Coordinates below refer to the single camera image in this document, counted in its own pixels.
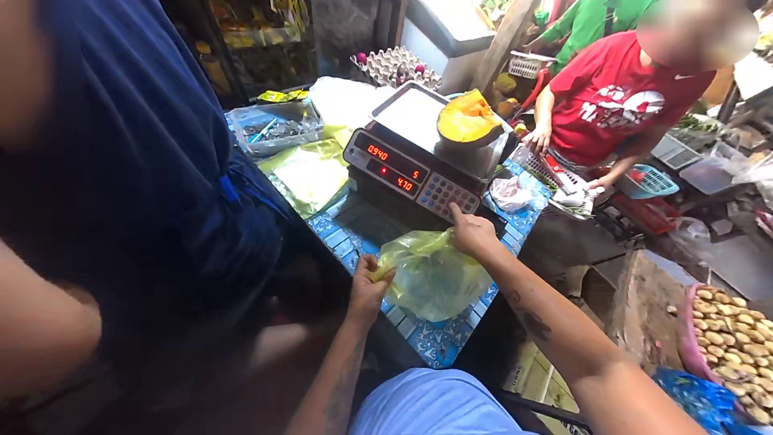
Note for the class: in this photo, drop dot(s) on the person's right hand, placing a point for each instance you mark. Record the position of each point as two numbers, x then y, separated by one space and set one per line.
476 234

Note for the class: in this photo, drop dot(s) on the person's left hand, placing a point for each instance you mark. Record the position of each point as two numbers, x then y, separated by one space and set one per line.
366 297

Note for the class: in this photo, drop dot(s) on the person's left thumb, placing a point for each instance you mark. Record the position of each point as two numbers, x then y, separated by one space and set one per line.
387 279

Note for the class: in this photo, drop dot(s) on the person's right index finger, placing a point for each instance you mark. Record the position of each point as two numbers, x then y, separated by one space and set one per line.
455 212

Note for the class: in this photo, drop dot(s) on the person's left fingers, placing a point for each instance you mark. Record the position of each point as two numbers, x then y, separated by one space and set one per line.
366 264

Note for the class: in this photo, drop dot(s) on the translucent yellow plastic bag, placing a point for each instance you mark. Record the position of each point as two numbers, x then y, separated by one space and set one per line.
432 278

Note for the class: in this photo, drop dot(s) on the person's left forearm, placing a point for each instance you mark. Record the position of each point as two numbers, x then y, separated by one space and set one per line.
339 374

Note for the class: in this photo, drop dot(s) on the person's right forearm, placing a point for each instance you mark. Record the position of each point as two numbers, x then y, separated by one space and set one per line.
558 323

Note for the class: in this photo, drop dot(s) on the small crumpled white bag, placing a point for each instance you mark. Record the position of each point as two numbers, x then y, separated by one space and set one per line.
513 194

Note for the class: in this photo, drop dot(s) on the blue patterned tablecloth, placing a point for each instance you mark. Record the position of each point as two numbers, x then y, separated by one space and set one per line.
441 344

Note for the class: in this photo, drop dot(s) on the cut orange pumpkin piece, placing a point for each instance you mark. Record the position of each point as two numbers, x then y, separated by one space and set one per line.
465 121

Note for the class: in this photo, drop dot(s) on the digital weighing scale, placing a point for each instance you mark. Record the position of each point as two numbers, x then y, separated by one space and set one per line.
386 145

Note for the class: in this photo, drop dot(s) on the white plastic basket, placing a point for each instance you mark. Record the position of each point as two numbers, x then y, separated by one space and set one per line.
526 66
552 172

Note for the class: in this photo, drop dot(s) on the stack of yellow plastic bags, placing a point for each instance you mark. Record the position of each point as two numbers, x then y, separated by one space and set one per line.
308 175

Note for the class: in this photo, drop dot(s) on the person's body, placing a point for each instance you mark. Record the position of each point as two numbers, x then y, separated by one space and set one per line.
435 405

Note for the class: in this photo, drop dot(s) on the large white plastic bag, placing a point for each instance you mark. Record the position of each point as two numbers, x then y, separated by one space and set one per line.
344 102

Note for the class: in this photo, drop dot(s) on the grey egg tray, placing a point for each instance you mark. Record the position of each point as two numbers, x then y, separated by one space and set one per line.
386 66

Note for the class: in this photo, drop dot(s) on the blue pen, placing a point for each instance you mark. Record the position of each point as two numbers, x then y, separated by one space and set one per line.
263 130

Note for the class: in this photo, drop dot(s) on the clear plastic container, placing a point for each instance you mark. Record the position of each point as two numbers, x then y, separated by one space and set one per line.
247 130

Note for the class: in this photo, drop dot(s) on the cardboard box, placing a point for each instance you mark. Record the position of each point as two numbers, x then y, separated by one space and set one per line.
540 374

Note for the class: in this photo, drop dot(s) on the yellow packet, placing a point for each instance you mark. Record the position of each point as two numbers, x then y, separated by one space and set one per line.
282 96

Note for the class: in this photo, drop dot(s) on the red plastic crate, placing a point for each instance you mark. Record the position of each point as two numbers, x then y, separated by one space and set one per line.
646 211

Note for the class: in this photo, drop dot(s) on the light blue plastic basket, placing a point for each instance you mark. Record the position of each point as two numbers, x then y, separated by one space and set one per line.
655 184

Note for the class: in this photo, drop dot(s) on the brown wooden board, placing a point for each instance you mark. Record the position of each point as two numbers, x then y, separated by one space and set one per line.
649 314

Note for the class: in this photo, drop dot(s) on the grey plastic crate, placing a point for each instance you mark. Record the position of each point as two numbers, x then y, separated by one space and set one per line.
673 151

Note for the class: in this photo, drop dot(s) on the pink basin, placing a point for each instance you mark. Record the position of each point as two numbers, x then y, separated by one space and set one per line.
693 344

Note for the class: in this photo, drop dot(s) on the blue plastic bag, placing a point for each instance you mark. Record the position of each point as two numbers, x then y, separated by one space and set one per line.
694 396

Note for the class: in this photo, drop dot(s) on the pile of potatoes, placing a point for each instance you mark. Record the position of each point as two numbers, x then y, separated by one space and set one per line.
734 338

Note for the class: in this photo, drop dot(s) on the wooden post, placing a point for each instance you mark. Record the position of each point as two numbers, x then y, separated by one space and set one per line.
501 51

